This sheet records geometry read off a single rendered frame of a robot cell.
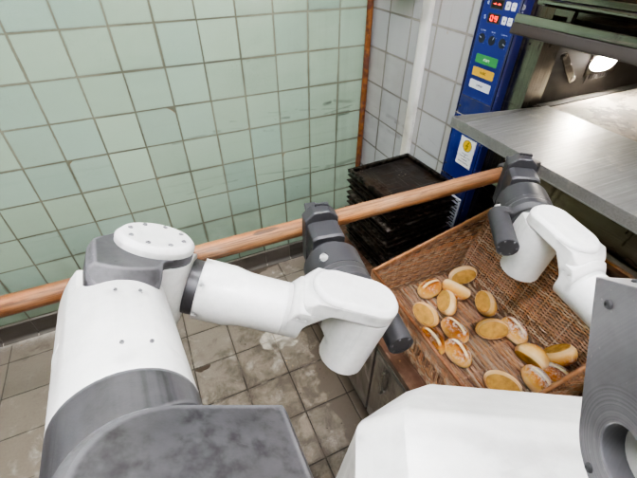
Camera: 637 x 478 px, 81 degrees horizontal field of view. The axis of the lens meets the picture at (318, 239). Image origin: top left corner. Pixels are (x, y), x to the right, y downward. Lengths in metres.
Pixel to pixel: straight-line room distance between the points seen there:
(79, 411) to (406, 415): 0.17
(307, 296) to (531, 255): 0.39
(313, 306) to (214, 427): 0.24
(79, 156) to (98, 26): 0.50
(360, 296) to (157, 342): 0.24
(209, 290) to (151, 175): 1.47
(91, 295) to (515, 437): 0.30
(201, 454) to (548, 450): 0.16
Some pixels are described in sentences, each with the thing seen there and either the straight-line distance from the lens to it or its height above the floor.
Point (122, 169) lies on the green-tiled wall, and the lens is 1.85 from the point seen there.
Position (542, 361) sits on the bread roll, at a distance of 1.27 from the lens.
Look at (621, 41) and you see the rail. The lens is 1.01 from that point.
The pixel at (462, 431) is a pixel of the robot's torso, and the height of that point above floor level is 1.40.
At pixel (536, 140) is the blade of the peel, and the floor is 1.18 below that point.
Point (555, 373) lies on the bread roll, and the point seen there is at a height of 0.64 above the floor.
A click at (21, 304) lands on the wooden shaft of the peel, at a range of 0.65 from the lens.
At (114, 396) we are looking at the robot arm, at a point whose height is 1.39.
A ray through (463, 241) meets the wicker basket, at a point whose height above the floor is 0.73.
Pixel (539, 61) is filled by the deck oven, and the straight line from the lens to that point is 1.30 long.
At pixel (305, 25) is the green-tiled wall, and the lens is 1.82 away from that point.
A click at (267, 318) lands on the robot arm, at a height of 1.25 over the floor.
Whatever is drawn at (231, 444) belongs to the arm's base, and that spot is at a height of 1.40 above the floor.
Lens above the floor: 1.59
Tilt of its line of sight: 40 degrees down
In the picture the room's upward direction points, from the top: straight up
